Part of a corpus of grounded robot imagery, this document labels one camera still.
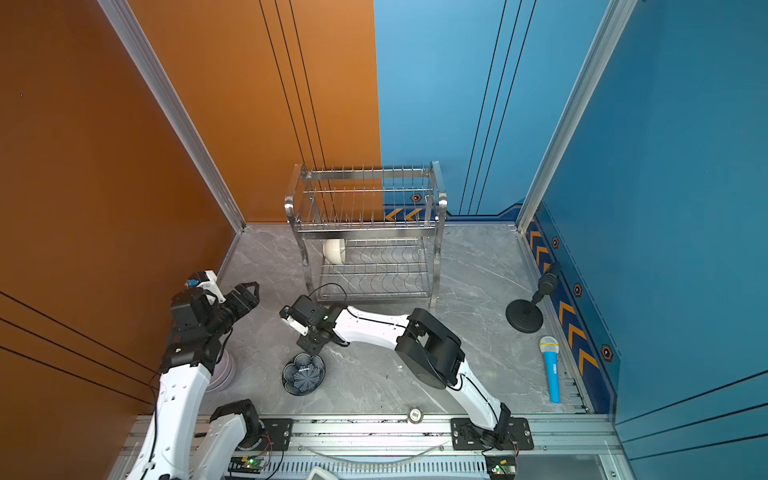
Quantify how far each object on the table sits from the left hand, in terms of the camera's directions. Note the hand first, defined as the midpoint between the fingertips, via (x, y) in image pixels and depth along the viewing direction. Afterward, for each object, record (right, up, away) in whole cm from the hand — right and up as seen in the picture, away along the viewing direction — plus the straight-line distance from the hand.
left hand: (250, 286), depth 79 cm
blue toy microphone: (+83, -18, +6) cm, 85 cm away
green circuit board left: (+3, -41, -9) cm, 42 cm away
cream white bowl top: (+19, +10, +18) cm, 28 cm away
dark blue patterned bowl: (+13, -25, +3) cm, 29 cm away
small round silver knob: (+43, -30, -8) cm, 53 cm away
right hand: (+14, -16, +8) cm, 23 cm away
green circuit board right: (+64, -42, -9) cm, 77 cm away
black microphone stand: (+80, -11, +14) cm, 82 cm away
